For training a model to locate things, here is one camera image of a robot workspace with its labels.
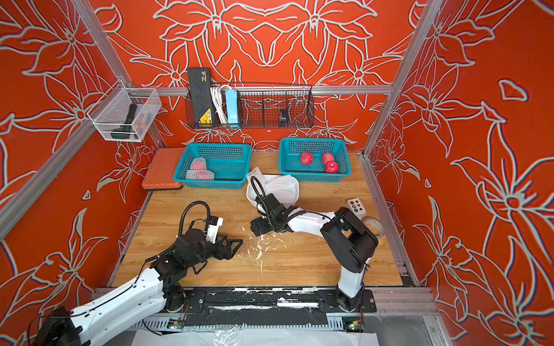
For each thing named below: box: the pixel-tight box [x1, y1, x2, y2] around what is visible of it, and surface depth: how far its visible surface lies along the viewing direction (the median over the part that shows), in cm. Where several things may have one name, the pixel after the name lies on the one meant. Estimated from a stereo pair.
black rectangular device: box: [187, 67, 215, 128], surface depth 89 cm
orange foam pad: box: [141, 147, 186, 190], surface depth 106 cm
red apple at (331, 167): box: [324, 160, 340, 174], surface depth 107 cm
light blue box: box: [225, 89, 239, 128], surface depth 91 cm
